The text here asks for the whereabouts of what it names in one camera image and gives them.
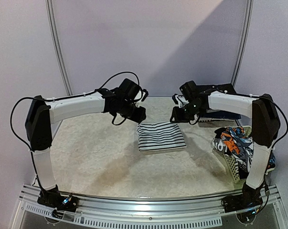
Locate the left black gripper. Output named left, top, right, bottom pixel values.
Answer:
left=120, top=101, right=147, bottom=124

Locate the black folded shirt with buttons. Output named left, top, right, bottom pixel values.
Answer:
left=197, top=83, right=236, bottom=94

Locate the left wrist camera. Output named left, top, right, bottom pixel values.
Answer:
left=116, top=78, right=149, bottom=103

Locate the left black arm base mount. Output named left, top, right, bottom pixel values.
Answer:
left=37, top=186, right=79, bottom=212

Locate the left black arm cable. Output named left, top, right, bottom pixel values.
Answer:
left=10, top=72, right=140, bottom=191

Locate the right aluminium frame post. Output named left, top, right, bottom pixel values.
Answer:
left=231, top=0, right=254, bottom=87

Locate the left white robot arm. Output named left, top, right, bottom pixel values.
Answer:
left=25, top=88, right=148, bottom=207

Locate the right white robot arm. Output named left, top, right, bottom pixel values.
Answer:
left=170, top=90, right=280, bottom=189

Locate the black white striped shirt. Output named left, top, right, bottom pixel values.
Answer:
left=137, top=122, right=187, bottom=152

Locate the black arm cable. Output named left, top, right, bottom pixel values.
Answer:
left=263, top=95, right=288, bottom=206
left=10, top=72, right=140, bottom=191

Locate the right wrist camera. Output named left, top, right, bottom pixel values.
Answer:
left=172, top=81, right=199, bottom=107

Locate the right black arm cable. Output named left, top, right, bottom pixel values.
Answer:
left=263, top=95, right=288, bottom=206

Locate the folded clothes stack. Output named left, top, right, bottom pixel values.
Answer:
left=196, top=110, right=241, bottom=123

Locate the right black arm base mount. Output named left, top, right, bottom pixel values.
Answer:
left=221, top=182, right=270, bottom=214

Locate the left aluminium frame post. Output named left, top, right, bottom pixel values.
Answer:
left=45, top=0, right=73, bottom=95

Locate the colourful graphic print garment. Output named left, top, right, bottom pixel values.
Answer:
left=213, top=125, right=262, bottom=174

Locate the aluminium front rail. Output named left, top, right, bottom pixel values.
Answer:
left=11, top=185, right=288, bottom=229

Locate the aluminium frame post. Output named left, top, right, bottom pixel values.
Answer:
left=231, top=0, right=254, bottom=87
left=45, top=0, right=73, bottom=95

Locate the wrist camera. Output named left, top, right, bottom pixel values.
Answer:
left=116, top=78, right=149, bottom=103
left=172, top=81, right=199, bottom=107

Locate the white perforated laundry basket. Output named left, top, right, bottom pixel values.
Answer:
left=213, top=125, right=254, bottom=186

